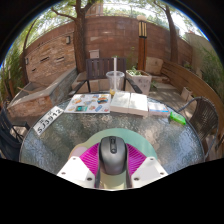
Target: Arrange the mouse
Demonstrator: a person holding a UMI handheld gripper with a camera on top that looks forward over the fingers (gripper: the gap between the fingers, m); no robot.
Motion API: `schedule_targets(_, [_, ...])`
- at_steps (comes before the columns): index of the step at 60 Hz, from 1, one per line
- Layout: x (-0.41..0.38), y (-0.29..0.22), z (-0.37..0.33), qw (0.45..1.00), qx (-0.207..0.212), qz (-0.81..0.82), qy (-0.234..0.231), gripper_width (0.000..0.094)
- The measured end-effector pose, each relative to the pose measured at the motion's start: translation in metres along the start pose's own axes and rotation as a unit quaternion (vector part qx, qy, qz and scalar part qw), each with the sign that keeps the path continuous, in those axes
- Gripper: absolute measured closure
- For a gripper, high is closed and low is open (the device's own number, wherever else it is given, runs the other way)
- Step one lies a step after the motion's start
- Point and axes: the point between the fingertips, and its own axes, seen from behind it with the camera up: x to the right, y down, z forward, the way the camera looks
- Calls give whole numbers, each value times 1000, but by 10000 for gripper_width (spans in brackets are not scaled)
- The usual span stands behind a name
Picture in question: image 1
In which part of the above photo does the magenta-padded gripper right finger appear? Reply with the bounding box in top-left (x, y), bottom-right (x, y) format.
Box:
top-left (125, 142), bottom-right (169, 190)

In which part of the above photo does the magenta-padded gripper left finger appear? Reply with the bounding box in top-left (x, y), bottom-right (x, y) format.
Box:
top-left (56, 141), bottom-right (103, 190)

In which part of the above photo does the grey computer mouse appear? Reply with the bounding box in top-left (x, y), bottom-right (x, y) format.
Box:
top-left (98, 135), bottom-right (128, 176)

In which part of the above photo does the green and pink mouse pad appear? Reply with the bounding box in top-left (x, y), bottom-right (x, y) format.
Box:
top-left (69, 127), bottom-right (158, 190)

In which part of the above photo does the small white booklet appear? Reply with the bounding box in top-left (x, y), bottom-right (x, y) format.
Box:
top-left (147, 101), bottom-right (171, 117)

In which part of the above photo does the colourful sticker sheet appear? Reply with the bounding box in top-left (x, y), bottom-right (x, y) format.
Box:
top-left (63, 93), bottom-right (112, 115)

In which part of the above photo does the white license plate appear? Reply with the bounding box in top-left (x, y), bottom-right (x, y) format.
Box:
top-left (32, 105), bottom-right (64, 136)

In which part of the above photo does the white open book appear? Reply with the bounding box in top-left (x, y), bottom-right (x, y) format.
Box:
top-left (109, 91), bottom-right (149, 118)

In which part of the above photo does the small green packet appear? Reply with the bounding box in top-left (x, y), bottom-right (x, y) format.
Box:
top-left (169, 110), bottom-right (187, 126)

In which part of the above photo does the brown wicker chair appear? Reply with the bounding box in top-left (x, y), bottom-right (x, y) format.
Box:
top-left (178, 96), bottom-right (220, 162)

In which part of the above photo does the white planter box with plants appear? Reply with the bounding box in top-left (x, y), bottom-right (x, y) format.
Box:
top-left (125, 68), bottom-right (153, 96)

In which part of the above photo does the clear plastic cup with straw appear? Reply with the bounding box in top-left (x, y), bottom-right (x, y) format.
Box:
top-left (105, 56), bottom-right (126, 97)

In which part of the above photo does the dark wooden chair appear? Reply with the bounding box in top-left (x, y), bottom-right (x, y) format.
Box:
top-left (73, 57), bottom-right (144, 95)

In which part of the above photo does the curved wooden bench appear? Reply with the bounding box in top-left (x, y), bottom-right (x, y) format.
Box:
top-left (160, 60), bottom-right (224, 141)

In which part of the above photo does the beige stone block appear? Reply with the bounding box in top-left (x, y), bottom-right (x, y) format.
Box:
top-left (145, 56), bottom-right (164, 76)

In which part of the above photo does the thick tree trunk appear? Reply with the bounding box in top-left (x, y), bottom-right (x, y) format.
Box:
top-left (49, 0), bottom-right (101, 75)

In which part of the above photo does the slim tree trunk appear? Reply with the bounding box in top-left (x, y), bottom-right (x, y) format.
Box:
top-left (154, 0), bottom-right (180, 64)

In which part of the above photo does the beige wall mailbox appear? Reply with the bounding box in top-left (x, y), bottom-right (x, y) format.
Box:
top-left (88, 49), bottom-right (100, 60)

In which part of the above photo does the wooden lamp post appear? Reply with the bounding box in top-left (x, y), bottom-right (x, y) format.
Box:
top-left (136, 14), bottom-right (148, 72)

